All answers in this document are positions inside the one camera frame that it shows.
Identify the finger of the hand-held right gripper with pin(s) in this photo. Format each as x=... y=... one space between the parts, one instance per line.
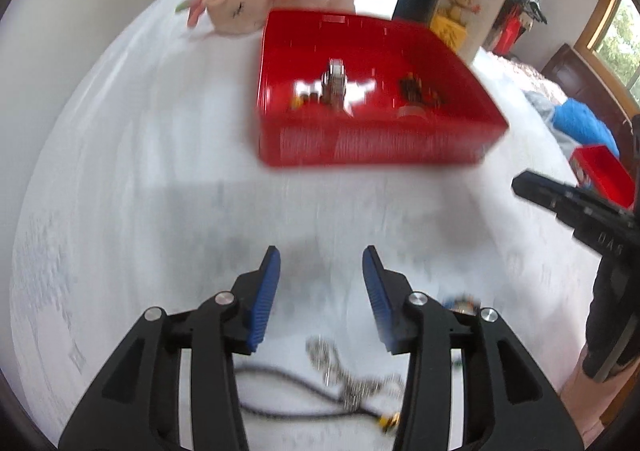
x=550 y=193
x=637 y=161

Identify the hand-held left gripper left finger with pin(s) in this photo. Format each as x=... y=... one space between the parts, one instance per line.
x=262 y=301

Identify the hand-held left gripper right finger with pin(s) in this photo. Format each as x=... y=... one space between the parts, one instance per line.
x=377 y=296

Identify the red tin box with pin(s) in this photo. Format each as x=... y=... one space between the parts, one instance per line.
x=375 y=146

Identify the silver metal wristwatch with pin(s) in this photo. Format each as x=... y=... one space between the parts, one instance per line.
x=334 y=81

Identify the person's right forearm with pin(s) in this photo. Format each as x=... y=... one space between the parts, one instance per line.
x=580 y=396

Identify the small red cartoon tin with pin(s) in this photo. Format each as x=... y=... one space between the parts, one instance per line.
x=605 y=166

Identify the blue towel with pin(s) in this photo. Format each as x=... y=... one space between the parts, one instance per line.
x=580 y=123

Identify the dark wooden headboard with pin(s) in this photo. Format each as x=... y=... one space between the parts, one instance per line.
x=575 y=76

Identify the wooden framed side window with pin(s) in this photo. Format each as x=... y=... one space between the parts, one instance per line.
x=620 y=41

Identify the pink patterned blanket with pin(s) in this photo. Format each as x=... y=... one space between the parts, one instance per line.
x=525 y=73

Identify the cartoon mouse greeting card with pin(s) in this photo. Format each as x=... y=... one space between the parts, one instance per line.
x=480 y=6

